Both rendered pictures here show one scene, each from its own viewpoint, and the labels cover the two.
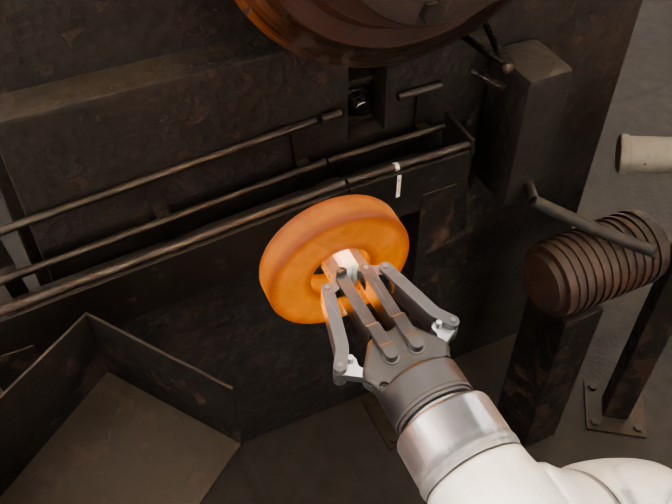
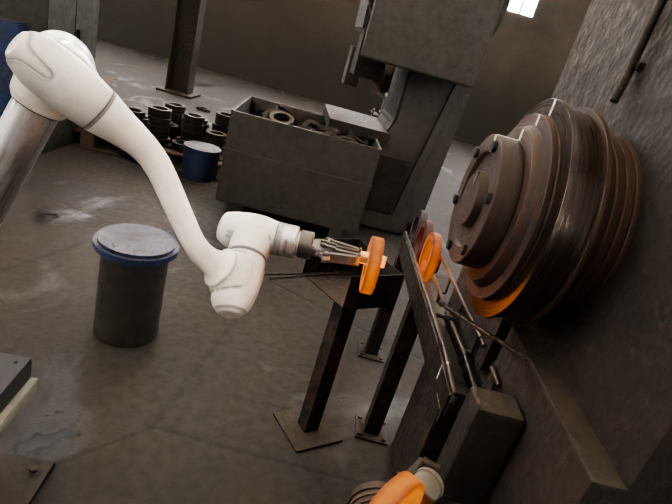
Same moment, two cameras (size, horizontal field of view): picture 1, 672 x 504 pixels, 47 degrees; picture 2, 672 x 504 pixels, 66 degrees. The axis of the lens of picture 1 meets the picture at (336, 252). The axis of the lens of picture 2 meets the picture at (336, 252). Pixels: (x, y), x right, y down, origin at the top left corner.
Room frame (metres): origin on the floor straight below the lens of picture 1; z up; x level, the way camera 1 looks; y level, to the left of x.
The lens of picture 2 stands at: (0.93, -1.21, 1.35)
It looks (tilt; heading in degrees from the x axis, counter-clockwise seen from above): 22 degrees down; 112
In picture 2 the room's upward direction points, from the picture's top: 16 degrees clockwise
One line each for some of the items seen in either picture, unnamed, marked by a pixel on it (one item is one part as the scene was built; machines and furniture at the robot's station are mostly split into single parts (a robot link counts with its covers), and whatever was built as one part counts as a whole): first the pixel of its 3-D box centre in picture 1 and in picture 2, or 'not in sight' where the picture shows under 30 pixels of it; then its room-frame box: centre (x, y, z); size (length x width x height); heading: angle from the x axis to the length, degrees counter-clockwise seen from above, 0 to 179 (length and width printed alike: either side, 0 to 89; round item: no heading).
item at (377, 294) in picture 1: (389, 313); (339, 254); (0.46, -0.05, 0.84); 0.11 x 0.01 x 0.04; 24
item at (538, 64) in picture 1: (517, 124); (477, 447); (0.96, -0.28, 0.68); 0.11 x 0.08 x 0.24; 25
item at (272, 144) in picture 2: not in sight; (299, 165); (-0.94, 2.13, 0.39); 1.03 x 0.83 x 0.79; 29
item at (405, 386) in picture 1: (412, 374); (315, 246); (0.39, -0.07, 0.83); 0.09 x 0.08 x 0.07; 25
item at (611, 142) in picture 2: not in sight; (560, 223); (0.92, -0.04, 1.11); 0.47 x 0.10 x 0.47; 115
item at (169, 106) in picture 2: not in sight; (166, 129); (-2.35, 2.19, 0.22); 1.20 x 0.81 x 0.44; 30
